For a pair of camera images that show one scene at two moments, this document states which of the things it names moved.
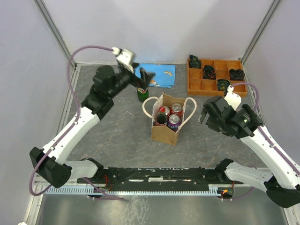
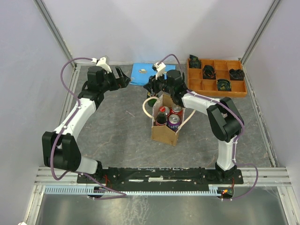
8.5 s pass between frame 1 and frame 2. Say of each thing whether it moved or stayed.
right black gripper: moved
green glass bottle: moved
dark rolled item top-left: stayed
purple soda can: stayed
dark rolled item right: stayed
